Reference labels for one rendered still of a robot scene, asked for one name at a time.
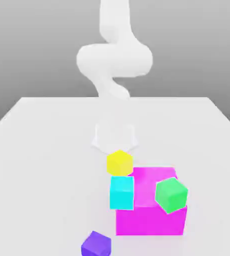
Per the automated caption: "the small yellow cube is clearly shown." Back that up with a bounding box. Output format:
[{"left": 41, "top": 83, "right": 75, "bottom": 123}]
[{"left": 106, "top": 149, "right": 134, "bottom": 177}]

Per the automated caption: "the large magenta box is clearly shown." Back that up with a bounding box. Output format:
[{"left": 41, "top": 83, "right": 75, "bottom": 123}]
[{"left": 115, "top": 166, "right": 188, "bottom": 236}]

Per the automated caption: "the small green cube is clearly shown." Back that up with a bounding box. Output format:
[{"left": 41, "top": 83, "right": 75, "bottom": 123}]
[{"left": 154, "top": 177, "right": 188, "bottom": 215}]

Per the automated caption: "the small purple cube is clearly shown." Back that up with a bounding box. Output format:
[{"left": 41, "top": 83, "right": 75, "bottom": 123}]
[{"left": 81, "top": 230, "right": 112, "bottom": 256}]

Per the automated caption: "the small cyan cube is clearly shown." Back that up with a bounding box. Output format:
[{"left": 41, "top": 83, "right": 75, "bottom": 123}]
[{"left": 109, "top": 175, "right": 135, "bottom": 211}]

